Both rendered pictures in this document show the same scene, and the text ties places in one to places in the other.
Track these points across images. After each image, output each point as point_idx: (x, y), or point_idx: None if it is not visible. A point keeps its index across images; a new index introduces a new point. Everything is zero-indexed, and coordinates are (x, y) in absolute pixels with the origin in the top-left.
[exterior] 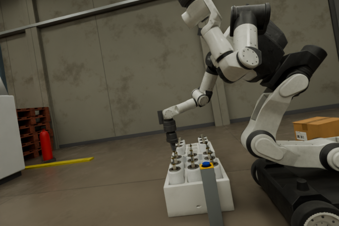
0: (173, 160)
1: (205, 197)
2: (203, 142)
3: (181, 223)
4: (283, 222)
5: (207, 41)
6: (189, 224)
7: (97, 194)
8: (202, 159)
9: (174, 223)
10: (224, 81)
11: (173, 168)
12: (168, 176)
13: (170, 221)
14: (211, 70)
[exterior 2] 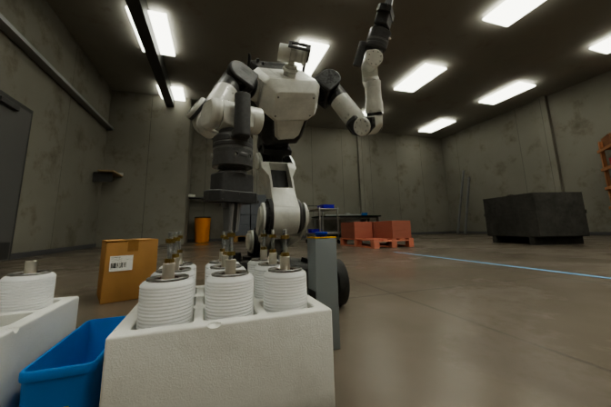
0: (286, 242)
1: (337, 287)
2: (35, 269)
3: (343, 381)
4: None
5: (380, 93)
6: (340, 371)
7: None
8: (54, 333)
9: (349, 391)
10: (369, 131)
11: (289, 265)
12: (257, 315)
13: (346, 399)
14: (239, 91)
